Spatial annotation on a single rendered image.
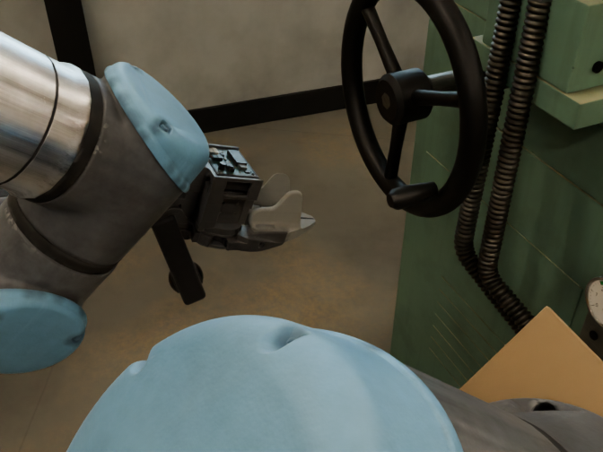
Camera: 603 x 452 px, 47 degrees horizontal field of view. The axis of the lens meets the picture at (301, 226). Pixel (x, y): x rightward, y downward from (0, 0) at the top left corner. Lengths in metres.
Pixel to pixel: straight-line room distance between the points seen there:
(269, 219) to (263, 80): 1.65
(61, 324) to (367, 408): 0.33
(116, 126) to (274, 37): 1.88
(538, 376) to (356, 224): 1.50
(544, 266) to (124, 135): 0.67
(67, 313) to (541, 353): 0.32
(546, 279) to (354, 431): 0.79
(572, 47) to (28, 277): 0.52
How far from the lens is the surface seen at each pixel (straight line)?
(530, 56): 0.75
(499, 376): 0.48
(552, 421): 0.40
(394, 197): 0.76
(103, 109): 0.44
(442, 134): 1.11
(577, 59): 0.73
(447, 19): 0.72
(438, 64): 1.08
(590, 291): 0.84
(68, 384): 1.61
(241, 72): 2.32
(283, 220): 0.73
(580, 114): 0.74
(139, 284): 1.80
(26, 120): 0.41
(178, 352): 0.26
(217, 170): 0.67
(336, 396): 0.21
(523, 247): 1.01
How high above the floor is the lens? 1.19
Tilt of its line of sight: 38 degrees down
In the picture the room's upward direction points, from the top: straight up
